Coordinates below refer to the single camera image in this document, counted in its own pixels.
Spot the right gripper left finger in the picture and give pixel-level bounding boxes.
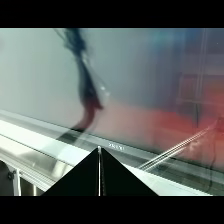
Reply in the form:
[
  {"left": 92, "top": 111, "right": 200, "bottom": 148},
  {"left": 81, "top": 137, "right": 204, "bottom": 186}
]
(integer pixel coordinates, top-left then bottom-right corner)
[{"left": 42, "top": 146, "right": 100, "bottom": 197}]

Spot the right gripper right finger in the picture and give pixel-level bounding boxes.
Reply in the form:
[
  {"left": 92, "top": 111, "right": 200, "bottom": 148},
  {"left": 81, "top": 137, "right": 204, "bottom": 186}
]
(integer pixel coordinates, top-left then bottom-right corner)
[{"left": 100, "top": 147, "right": 159, "bottom": 197}]

